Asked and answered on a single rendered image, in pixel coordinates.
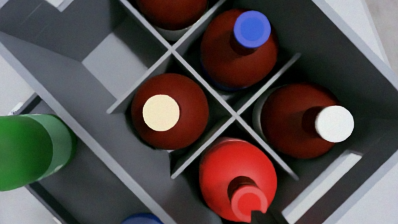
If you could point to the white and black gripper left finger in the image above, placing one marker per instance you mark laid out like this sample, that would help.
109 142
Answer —
259 217

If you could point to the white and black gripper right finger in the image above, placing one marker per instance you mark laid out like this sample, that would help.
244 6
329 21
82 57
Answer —
276 217

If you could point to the green bottle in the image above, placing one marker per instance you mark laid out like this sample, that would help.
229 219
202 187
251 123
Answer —
33 146

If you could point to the blue plastic bottle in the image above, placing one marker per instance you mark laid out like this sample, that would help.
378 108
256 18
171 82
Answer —
142 218

